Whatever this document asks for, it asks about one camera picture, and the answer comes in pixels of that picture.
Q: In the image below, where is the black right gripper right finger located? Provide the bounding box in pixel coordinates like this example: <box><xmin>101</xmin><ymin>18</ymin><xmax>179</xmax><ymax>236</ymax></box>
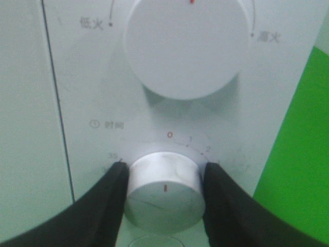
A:
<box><xmin>203</xmin><ymin>163</ymin><xmax>326</xmax><ymax>246</ymax></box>

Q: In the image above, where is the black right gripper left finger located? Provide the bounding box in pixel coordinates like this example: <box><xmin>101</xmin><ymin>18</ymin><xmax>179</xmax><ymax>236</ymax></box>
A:
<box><xmin>1</xmin><ymin>162</ymin><xmax>129</xmax><ymax>246</ymax></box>

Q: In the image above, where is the white microwave door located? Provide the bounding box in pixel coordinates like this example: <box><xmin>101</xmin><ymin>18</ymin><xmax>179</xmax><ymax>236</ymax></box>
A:
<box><xmin>1</xmin><ymin>1</ymin><xmax>72</xmax><ymax>241</ymax></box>

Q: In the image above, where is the white microwave knob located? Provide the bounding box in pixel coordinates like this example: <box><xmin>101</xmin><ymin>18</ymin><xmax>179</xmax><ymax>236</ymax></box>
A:
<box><xmin>123</xmin><ymin>1</ymin><xmax>250</xmax><ymax>100</ymax></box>
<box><xmin>124</xmin><ymin>152</ymin><xmax>205</xmax><ymax>234</ymax></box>

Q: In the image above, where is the white microwave oven body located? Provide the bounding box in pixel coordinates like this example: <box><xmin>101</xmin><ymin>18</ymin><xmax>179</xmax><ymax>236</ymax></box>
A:
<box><xmin>44</xmin><ymin>1</ymin><xmax>328</xmax><ymax>246</ymax></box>

